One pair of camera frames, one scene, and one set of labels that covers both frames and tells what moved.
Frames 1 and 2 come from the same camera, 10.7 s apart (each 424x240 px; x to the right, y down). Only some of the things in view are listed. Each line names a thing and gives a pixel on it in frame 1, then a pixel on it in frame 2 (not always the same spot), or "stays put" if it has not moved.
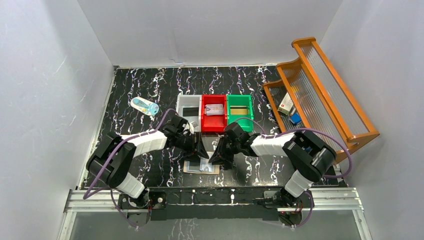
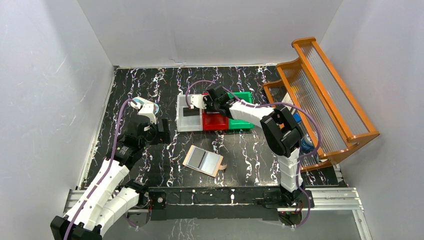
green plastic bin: [239, 109] stays put
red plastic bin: [213, 123] stays put
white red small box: [286, 105] stays put
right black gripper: [219, 150] to [207, 99]
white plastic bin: [189, 107] stays put
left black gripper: [194, 143] to [163, 130]
